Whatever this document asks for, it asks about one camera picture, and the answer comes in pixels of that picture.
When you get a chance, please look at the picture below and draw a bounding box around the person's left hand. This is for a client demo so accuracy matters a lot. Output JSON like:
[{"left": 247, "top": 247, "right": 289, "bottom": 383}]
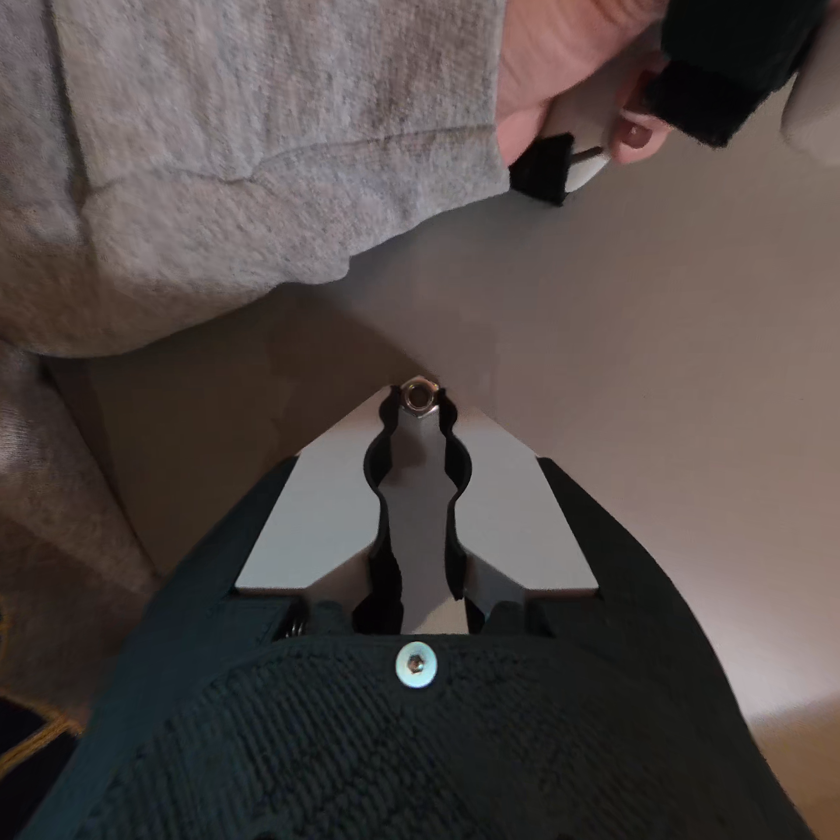
[{"left": 495, "top": 0, "right": 673, "bottom": 166}]

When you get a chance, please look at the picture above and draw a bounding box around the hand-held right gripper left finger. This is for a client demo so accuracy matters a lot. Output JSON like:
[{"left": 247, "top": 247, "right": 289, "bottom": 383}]
[{"left": 235, "top": 385, "right": 403, "bottom": 634}]

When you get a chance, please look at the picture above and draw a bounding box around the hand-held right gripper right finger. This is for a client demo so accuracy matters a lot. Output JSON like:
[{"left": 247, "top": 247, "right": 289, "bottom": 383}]
[{"left": 440, "top": 390, "right": 600, "bottom": 634}]

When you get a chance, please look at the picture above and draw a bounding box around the steel hex nut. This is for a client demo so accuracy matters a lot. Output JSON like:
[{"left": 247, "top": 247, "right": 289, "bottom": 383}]
[{"left": 399, "top": 375, "right": 441, "bottom": 418}]

